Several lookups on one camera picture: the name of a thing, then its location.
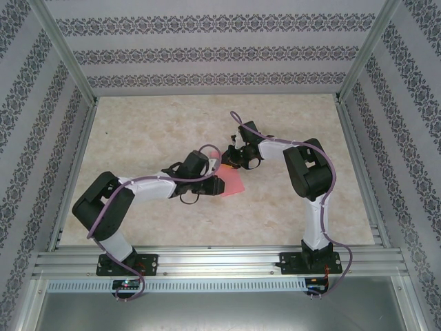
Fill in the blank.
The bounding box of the pink paper sheet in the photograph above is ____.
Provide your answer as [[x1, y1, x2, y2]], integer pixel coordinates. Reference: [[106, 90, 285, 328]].
[[209, 150, 246, 199]]

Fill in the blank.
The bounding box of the aluminium mounting rail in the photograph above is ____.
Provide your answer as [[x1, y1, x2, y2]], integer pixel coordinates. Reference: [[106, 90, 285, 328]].
[[32, 245, 409, 277]]

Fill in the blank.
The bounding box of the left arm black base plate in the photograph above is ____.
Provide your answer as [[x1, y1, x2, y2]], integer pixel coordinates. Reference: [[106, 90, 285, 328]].
[[96, 253, 160, 277]]

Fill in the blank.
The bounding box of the slotted grey cable duct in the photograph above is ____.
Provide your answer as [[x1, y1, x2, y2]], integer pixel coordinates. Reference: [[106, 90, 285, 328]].
[[45, 278, 309, 292]]

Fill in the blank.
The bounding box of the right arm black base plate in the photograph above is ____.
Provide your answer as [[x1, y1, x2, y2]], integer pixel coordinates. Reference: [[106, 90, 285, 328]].
[[279, 251, 344, 276]]

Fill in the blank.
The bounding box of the aluminium table side rail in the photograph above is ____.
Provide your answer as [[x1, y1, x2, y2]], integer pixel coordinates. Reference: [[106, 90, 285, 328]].
[[46, 99, 99, 252], [334, 99, 393, 250]]

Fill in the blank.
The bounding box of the aluminium frame post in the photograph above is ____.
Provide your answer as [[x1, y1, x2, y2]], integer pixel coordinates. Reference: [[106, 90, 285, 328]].
[[334, 0, 403, 104], [32, 0, 99, 106]]

